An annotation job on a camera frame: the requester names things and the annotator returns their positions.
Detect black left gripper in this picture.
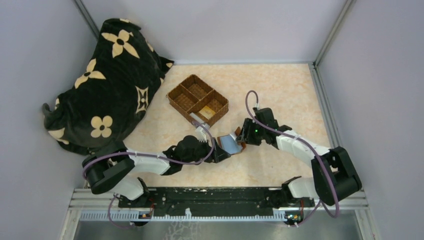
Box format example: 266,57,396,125
182,137,231,165

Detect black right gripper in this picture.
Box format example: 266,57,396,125
236,117,267,146

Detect brown leather card holder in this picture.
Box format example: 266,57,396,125
217,127,247,156

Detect brown woven divided basket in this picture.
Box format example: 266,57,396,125
166,74,229,127

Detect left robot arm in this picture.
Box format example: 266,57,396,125
82,135,231,207

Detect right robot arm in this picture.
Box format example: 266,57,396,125
236,107,363,206

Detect white card in basket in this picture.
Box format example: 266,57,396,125
189,112,204,124

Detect yellow card in basket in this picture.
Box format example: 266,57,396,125
198,105,216,120

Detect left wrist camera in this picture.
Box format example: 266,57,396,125
194,123,210,143

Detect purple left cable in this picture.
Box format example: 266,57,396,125
81,119,216,230

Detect purple cable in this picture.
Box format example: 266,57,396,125
244,90,341,228
81,119,216,230

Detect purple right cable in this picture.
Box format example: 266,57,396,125
244,90,341,228

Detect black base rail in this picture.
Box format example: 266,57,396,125
79,186,304,223

